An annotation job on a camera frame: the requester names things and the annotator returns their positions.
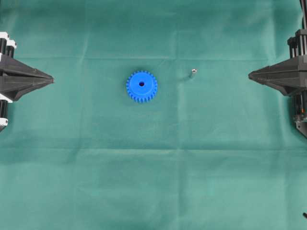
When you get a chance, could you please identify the blue plastic gear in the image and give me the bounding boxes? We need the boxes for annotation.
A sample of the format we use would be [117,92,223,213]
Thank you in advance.
[126,70,158,103]

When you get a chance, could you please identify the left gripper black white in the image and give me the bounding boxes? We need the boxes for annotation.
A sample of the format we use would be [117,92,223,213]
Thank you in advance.
[0,32,55,132]

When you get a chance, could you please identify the black cable top right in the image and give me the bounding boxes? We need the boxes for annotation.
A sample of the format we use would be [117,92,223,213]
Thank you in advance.
[298,0,307,31]

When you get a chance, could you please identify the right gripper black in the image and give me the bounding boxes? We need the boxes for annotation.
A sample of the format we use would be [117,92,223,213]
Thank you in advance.
[248,28,307,139]

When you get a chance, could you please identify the small metal shaft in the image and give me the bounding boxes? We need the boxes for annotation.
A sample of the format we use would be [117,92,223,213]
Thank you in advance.
[189,69,197,79]

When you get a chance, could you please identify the green table cloth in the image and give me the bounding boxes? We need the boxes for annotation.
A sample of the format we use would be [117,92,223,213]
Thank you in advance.
[0,0,307,230]

